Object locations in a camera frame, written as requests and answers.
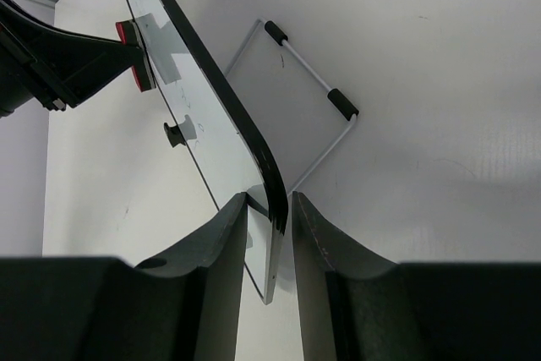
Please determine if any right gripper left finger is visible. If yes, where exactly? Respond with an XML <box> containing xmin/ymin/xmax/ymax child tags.
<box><xmin>1</xmin><ymin>194</ymin><xmax>248</xmax><ymax>360</ymax></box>

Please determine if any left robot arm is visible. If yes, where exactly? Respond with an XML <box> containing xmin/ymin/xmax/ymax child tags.
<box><xmin>1</xmin><ymin>0</ymin><xmax>153</xmax><ymax>118</ymax></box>

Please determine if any small black-framed whiteboard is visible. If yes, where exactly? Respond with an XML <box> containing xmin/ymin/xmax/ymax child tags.
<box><xmin>126</xmin><ymin>0</ymin><xmax>288</xmax><ymax>304</ymax></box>

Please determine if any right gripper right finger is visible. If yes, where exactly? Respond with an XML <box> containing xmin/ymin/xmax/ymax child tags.
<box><xmin>292</xmin><ymin>193</ymin><xmax>540</xmax><ymax>360</ymax></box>

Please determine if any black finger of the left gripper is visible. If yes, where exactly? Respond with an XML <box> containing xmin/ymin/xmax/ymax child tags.
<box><xmin>1</xmin><ymin>0</ymin><xmax>136</xmax><ymax>110</ymax></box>

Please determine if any wire whiteboard stand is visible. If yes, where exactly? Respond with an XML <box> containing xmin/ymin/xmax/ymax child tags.
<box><xmin>220</xmin><ymin>20</ymin><xmax>359</xmax><ymax>194</ymax></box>

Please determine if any red whiteboard eraser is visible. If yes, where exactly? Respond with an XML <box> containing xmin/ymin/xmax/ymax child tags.
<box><xmin>115</xmin><ymin>19</ymin><xmax>156</xmax><ymax>92</ymax></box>

